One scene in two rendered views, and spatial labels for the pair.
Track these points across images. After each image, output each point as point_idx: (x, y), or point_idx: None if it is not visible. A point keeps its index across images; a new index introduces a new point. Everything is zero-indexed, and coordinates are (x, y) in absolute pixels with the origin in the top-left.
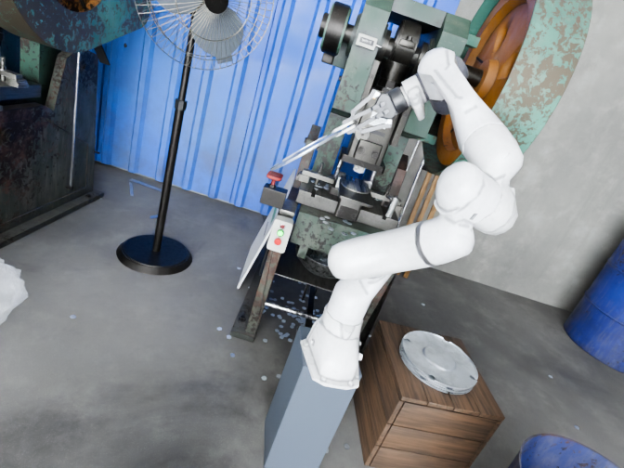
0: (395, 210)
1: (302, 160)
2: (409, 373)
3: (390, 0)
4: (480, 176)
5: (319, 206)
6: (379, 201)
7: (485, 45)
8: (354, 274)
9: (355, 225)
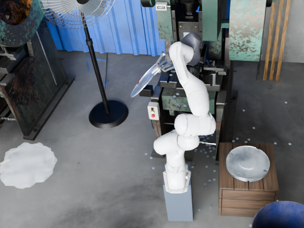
0: (221, 74)
1: (165, 48)
2: (227, 173)
3: None
4: (185, 123)
5: (173, 86)
6: (216, 64)
7: None
8: (163, 153)
9: None
